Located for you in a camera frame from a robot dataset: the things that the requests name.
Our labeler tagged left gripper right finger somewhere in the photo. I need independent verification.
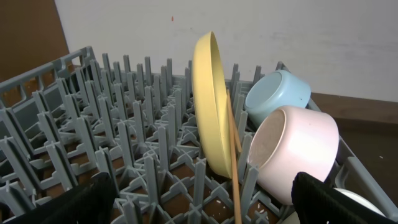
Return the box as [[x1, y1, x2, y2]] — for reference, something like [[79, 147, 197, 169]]
[[291, 172, 394, 224]]

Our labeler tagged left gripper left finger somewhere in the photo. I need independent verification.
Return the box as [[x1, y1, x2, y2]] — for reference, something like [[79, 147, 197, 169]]
[[10, 172, 117, 224]]

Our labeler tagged white plastic cup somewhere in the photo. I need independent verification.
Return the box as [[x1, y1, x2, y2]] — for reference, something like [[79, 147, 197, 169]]
[[281, 187, 386, 224]]

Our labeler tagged white round bowl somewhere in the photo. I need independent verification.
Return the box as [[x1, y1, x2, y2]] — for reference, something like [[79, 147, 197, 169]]
[[248, 106, 340, 205]]

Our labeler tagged wooden chopstick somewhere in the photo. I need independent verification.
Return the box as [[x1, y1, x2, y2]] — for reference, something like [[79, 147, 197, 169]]
[[228, 106, 243, 153], [226, 90, 242, 224]]

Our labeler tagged light blue bowl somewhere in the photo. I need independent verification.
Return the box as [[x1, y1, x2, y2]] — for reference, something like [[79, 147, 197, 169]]
[[244, 70, 311, 127]]

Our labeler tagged yellow round plate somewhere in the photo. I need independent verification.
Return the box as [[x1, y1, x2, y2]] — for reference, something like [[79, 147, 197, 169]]
[[192, 32, 232, 178]]

